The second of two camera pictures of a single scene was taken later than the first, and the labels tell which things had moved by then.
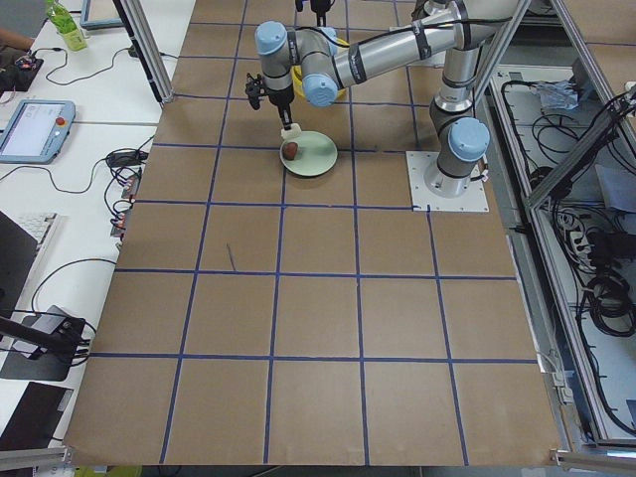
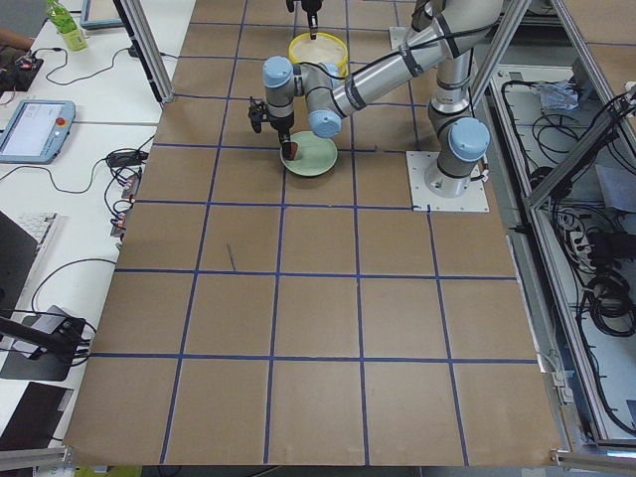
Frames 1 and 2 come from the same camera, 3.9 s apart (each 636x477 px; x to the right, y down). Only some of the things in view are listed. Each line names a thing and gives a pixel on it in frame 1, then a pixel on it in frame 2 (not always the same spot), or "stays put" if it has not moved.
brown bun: (289, 150) stays put
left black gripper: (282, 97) → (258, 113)
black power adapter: (127, 158) stays put
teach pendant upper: (37, 131) stays put
